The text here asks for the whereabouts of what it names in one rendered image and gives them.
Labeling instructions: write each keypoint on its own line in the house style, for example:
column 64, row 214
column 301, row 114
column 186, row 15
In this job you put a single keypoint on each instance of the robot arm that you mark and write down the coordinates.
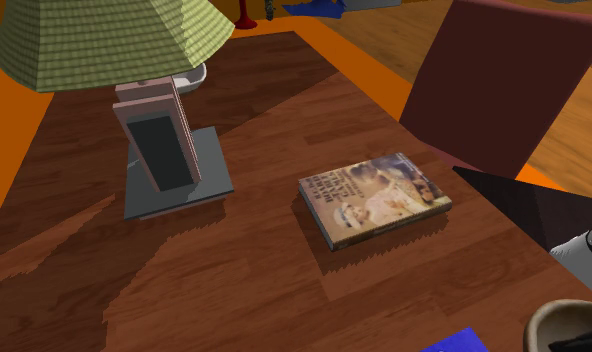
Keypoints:
column 581, row 265

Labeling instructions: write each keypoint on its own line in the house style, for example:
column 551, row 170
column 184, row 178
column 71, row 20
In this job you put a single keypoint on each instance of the book with picture cover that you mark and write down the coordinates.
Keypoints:
column 374, row 200

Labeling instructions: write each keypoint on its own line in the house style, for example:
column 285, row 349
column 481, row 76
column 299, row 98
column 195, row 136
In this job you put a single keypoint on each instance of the brown wooden table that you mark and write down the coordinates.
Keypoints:
column 276, row 292

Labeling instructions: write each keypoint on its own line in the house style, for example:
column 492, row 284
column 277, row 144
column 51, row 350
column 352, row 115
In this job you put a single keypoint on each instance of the white bowl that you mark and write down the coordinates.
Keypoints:
column 192, row 81

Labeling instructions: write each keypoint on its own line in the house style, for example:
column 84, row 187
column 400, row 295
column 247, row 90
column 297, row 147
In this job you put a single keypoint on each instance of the red vase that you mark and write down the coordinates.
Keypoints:
column 245, row 22

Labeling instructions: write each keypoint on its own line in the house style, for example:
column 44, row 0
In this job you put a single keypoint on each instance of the blue cloth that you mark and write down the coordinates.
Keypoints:
column 315, row 8

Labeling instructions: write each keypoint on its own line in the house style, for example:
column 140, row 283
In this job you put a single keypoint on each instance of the small dark figure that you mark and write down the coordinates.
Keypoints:
column 269, row 10

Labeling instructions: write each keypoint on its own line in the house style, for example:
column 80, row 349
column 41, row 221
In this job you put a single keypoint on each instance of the dark red slab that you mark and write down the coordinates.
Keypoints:
column 496, row 83

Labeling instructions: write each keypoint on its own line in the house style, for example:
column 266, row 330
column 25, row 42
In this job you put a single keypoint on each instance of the green shade table lamp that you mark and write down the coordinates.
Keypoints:
column 106, row 44

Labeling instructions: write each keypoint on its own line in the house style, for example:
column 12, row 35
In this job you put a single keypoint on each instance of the blue flat object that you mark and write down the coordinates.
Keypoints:
column 459, row 343

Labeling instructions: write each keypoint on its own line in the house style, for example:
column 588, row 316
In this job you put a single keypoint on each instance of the beige bowl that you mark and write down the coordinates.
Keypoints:
column 538, row 324

